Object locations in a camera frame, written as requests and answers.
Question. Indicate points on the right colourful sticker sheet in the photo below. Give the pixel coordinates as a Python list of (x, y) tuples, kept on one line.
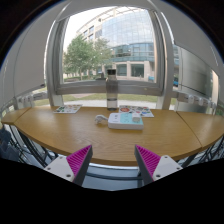
[(143, 111)]

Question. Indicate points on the white charger plug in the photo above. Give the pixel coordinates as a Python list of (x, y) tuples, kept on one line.
[(136, 117)]

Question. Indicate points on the wall socket rail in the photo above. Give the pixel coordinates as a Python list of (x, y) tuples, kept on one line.
[(33, 97), (194, 99)]

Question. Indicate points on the colourful sticker sheet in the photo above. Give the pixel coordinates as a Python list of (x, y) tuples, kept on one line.
[(68, 109), (143, 111)]

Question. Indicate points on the left colourful sticker sheet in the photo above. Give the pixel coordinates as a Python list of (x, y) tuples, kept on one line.
[(68, 109)]

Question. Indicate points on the white power strip plug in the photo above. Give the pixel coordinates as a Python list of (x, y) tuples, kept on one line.
[(100, 118)]

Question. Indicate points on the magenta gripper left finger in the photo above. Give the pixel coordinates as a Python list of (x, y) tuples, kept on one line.
[(73, 167)]

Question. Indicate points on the white window frame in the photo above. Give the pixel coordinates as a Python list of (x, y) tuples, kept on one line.
[(111, 47)]

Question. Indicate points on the white power strip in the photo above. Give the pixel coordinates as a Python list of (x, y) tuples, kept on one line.
[(124, 121)]

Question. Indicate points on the clear water bottle black cap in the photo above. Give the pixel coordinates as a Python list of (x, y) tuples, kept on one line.
[(111, 90)]

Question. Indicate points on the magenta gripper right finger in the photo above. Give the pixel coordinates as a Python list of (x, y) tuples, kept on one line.
[(152, 166)]

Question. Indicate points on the right wall socket rail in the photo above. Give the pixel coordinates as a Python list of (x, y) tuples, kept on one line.
[(194, 99)]

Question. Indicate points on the left wall socket rail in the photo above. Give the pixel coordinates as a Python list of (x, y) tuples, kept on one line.
[(33, 97)]

